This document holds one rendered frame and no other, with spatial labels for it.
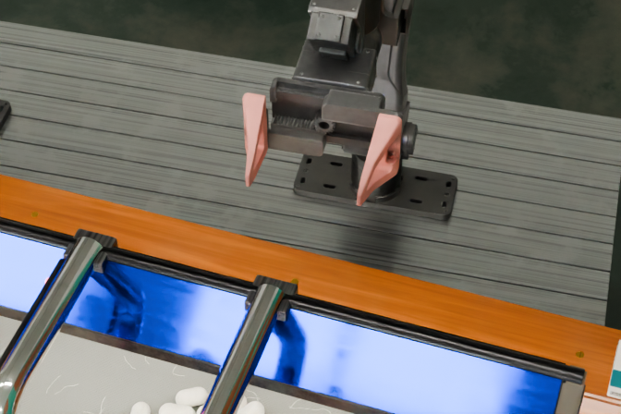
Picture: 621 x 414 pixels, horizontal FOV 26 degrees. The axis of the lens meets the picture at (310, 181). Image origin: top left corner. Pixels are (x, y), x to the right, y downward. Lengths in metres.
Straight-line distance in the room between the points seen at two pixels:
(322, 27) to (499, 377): 0.34
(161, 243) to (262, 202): 0.21
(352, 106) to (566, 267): 0.55
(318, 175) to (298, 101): 0.51
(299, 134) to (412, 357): 0.29
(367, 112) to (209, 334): 0.25
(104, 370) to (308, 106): 0.41
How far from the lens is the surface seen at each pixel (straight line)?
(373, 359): 1.01
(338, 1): 1.16
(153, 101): 1.82
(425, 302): 1.46
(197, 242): 1.52
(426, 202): 1.67
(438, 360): 1.00
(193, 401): 1.40
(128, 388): 1.43
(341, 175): 1.70
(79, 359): 1.46
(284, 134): 1.21
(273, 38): 2.94
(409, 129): 1.58
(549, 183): 1.73
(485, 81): 2.86
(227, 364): 0.97
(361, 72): 1.19
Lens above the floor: 1.91
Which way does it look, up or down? 47 degrees down
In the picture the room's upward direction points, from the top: straight up
